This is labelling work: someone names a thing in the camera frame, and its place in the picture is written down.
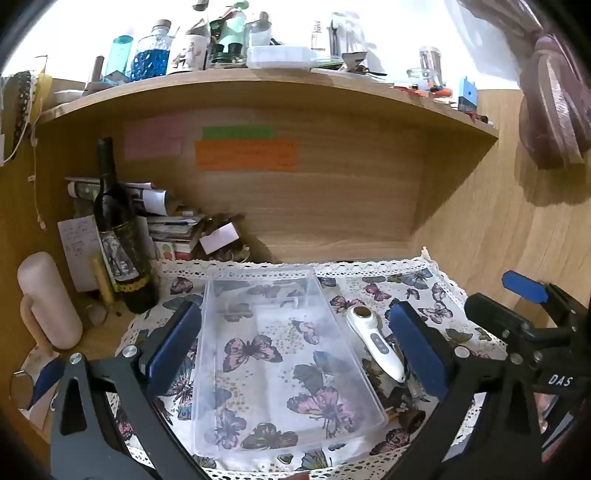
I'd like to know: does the clear plastic box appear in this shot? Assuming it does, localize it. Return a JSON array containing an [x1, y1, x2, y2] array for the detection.
[[191, 264, 389, 457]]

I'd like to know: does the dark wine bottle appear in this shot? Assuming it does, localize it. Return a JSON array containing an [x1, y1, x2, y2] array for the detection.
[[92, 137, 160, 315]]

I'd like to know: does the white handheld massager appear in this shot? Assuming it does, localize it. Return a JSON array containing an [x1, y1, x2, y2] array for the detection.
[[346, 305, 407, 384]]

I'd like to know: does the wooden shelf board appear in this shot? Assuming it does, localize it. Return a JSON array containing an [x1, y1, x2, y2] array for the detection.
[[37, 68, 500, 139]]

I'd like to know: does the blue plastic block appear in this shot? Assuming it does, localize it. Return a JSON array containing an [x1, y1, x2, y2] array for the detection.
[[458, 76, 478, 112]]

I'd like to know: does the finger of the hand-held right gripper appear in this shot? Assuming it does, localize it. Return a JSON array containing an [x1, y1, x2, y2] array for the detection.
[[502, 271, 561, 308], [464, 293, 539, 344]]

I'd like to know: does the small white box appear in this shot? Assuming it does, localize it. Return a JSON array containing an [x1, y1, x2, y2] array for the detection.
[[199, 223, 240, 254]]

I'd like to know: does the clear lidded container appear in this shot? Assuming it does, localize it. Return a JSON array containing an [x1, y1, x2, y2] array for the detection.
[[246, 45, 317, 69]]

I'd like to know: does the white labelled bottle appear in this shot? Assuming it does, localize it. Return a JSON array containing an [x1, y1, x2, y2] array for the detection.
[[166, 18, 208, 75]]

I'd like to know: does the stack of books and papers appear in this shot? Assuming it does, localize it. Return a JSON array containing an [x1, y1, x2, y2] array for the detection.
[[148, 210, 208, 261]]

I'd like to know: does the pile of brown trinkets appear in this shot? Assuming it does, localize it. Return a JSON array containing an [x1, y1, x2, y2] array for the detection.
[[201, 212, 252, 263]]

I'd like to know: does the bottle of blue beads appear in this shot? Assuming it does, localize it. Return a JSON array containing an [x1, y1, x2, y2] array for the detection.
[[130, 19, 174, 83]]

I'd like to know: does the brown hanging bag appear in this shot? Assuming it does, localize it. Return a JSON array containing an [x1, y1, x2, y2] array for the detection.
[[517, 0, 591, 171]]

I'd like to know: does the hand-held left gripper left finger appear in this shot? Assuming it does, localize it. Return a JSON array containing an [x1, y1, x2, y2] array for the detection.
[[48, 301, 204, 480]]

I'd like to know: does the green sticky note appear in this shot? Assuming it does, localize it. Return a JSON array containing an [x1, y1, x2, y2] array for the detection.
[[202, 126, 276, 140]]

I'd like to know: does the gold lip balm tube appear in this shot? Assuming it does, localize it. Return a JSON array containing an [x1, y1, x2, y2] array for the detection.
[[90, 256, 114, 305]]

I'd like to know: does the lace ribbon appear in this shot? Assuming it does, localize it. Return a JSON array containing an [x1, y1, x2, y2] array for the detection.
[[7, 69, 44, 155]]

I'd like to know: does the glass jar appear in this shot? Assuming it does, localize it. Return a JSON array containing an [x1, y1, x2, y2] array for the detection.
[[407, 46, 446, 89]]

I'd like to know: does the clear plastic packet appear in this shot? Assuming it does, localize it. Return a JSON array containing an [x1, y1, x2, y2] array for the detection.
[[329, 13, 366, 58]]

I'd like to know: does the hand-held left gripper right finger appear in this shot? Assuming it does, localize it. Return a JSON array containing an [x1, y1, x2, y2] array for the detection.
[[389, 301, 546, 480]]

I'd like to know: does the white handwritten note paper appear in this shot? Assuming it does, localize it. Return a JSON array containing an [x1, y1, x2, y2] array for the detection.
[[58, 215, 105, 294]]

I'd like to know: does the cream cylindrical device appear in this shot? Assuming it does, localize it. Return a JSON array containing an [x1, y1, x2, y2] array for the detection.
[[17, 251, 84, 356]]

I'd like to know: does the butterfly print lace tablecloth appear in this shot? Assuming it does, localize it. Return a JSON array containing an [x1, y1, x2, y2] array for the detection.
[[111, 247, 509, 480]]

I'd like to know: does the orange sticky note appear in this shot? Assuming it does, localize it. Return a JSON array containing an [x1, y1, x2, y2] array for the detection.
[[195, 140, 299, 173]]

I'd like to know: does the blue card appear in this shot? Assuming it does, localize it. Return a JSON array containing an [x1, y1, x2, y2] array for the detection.
[[31, 357, 66, 412]]

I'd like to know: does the pink sticky note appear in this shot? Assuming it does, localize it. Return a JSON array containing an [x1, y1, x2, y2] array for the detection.
[[124, 116, 185, 161]]

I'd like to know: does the teal clear bottle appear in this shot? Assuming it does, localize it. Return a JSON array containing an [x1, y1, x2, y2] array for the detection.
[[105, 36, 134, 80]]

